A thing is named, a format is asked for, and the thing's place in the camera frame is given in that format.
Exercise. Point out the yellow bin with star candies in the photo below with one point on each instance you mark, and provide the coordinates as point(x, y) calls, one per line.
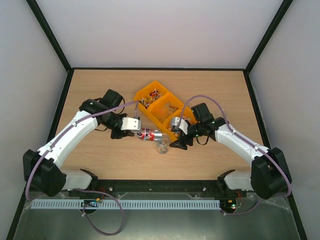
point(187, 116)

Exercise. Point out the grey slotted cable duct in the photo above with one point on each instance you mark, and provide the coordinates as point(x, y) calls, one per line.
point(108, 204)

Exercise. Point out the black mounting rail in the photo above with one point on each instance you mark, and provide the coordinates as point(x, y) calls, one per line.
point(196, 188)

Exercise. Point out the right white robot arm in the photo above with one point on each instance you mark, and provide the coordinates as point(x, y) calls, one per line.
point(269, 174)

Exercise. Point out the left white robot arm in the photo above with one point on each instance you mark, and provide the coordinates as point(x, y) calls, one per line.
point(42, 168)

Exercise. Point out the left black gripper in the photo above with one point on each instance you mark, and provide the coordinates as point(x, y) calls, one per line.
point(115, 135)

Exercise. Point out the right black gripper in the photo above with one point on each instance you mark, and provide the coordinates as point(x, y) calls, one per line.
point(186, 139)

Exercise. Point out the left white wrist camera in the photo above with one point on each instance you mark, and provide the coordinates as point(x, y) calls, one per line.
point(131, 124)

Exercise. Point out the clear glass jar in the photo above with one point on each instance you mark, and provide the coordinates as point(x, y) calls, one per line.
point(162, 146)

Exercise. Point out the metal scoop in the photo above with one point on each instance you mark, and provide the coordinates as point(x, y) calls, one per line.
point(149, 134)

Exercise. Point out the yellow bin with lollipops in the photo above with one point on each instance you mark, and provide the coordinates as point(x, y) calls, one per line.
point(149, 96)

